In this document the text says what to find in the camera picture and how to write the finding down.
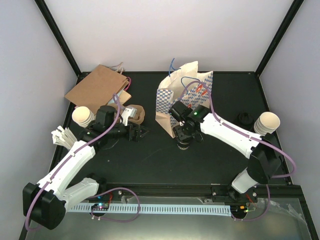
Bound purple cable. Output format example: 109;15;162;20
26;93;141;232
181;81;297;223

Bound left stack of paper cups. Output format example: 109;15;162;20
71;106;95;128

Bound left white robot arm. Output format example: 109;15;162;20
22;105;149;231

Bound stack of paper cups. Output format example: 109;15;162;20
253;111;281;136
71;106;95;128

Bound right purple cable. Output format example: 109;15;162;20
181;81;297;223

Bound remaining pulp cup carriers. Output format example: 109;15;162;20
117;104;145;125

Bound light blue cable duct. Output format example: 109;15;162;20
69;202;231;217

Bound right stack of paper cups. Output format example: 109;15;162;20
253;111;281;136

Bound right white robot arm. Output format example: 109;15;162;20
168;101;283;202

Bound pink and blue paper bags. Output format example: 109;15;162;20
117;77;132;105

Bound blue checkered paper bag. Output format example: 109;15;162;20
155;61;214;138

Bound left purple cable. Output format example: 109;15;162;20
26;93;141;232

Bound small circuit board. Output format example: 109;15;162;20
91;203;110;211

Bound brown kraft paper bag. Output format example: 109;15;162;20
64;64;129;114

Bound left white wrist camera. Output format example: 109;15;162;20
121;106;137;126

